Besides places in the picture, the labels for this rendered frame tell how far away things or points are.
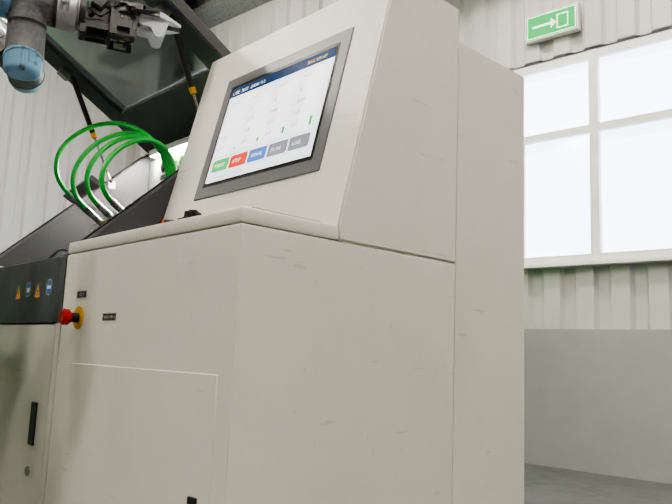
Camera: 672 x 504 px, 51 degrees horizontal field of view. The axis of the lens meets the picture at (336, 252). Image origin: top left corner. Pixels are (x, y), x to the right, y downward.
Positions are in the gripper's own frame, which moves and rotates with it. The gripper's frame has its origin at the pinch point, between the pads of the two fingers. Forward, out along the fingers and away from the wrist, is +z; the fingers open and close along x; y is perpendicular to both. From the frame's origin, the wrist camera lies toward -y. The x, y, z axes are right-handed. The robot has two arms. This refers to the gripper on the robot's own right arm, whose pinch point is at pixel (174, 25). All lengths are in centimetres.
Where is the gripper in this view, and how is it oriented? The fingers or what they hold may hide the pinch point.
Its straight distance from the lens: 169.3
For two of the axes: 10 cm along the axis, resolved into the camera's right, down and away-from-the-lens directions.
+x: 3.8, -2.5, -8.9
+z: 9.2, 0.9, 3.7
